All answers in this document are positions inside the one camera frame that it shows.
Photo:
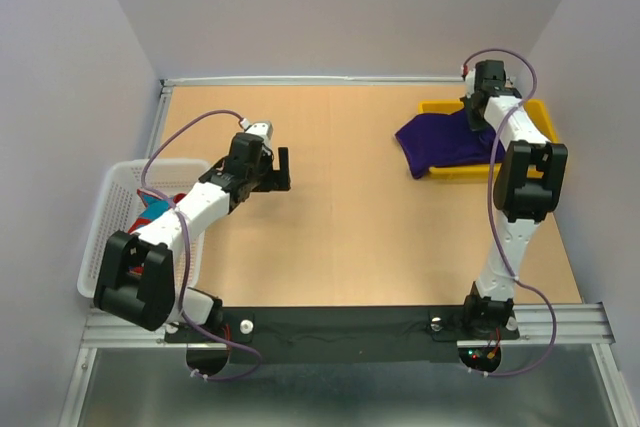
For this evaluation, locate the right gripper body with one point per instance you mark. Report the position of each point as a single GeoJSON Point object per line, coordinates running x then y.
{"type": "Point", "coordinates": [477, 123]}

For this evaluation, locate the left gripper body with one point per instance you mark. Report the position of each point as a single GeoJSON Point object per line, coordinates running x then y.
{"type": "Point", "coordinates": [261, 175]}

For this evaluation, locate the red blue patterned towel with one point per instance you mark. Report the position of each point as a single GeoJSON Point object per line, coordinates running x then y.
{"type": "Point", "coordinates": [154, 207]}

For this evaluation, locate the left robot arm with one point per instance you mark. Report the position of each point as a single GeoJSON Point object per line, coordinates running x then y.
{"type": "Point", "coordinates": [136, 280]}

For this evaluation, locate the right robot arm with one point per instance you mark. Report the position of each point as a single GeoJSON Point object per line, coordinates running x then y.
{"type": "Point", "coordinates": [526, 173]}

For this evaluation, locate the yellow plastic tray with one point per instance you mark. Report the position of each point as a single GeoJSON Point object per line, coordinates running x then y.
{"type": "Point", "coordinates": [535, 109]}

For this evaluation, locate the white plastic basket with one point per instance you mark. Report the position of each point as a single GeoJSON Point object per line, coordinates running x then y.
{"type": "Point", "coordinates": [119, 205]}

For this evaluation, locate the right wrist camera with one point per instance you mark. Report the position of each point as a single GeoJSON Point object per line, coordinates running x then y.
{"type": "Point", "coordinates": [468, 74]}

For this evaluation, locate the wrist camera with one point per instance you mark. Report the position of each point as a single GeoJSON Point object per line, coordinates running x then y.
{"type": "Point", "coordinates": [263, 129]}
{"type": "Point", "coordinates": [468, 74]}

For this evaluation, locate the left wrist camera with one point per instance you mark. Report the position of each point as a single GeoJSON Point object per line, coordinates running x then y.
{"type": "Point", "coordinates": [263, 129]}

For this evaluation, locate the aluminium back rail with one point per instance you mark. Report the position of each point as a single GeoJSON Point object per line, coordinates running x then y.
{"type": "Point", "coordinates": [308, 80]}

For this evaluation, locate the aluminium rail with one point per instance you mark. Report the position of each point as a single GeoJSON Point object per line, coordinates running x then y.
{"type": "Point", "coordinates": [308, 80]}
{"type": "Point", "coordinates": [577, 324]}

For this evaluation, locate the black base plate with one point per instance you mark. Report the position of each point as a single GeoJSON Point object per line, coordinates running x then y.
{"type": "Point", "coordinates": [313, 335]}

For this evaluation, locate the aluminium front rail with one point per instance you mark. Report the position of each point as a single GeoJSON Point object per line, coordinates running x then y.
{"type": "Point", "coordinates": [577, 324]}

